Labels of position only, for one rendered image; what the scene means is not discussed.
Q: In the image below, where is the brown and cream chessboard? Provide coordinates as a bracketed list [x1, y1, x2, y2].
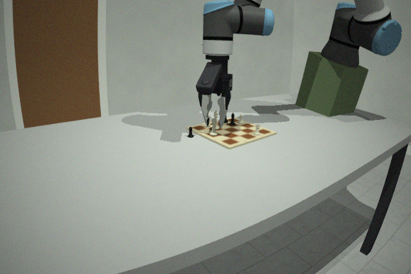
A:
[186, 117, 277, 150]

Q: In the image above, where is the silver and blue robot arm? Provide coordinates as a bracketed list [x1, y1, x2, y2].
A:
[196, 0, 402, 93]

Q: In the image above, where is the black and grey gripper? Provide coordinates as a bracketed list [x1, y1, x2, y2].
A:
[198, 55, 232, 128]

